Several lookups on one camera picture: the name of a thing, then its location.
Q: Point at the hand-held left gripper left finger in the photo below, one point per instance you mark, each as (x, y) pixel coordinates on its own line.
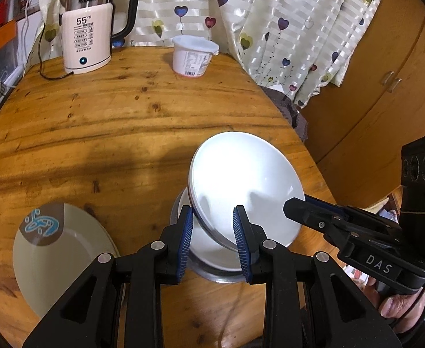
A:
(185, 246)

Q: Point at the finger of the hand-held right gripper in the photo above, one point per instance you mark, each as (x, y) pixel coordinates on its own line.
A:
(306, 214)
(321, 202)

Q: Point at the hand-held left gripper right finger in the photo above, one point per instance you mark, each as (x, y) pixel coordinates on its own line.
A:
(239, 246)

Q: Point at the person's right hand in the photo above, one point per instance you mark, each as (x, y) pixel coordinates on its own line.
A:
(397, 306)

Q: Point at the dark checked cloth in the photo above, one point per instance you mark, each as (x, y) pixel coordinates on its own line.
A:
(292, 112)

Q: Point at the wooden cabinet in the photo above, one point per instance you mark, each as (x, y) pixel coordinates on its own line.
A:
(379, 116)

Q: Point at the white plastic tub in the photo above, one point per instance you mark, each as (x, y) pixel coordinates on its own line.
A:
(190, 58)

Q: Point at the heart print curtain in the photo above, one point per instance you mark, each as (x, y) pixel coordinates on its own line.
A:
(270, 7)

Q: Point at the cream electric kettle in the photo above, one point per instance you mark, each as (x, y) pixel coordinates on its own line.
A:
(85, 36)

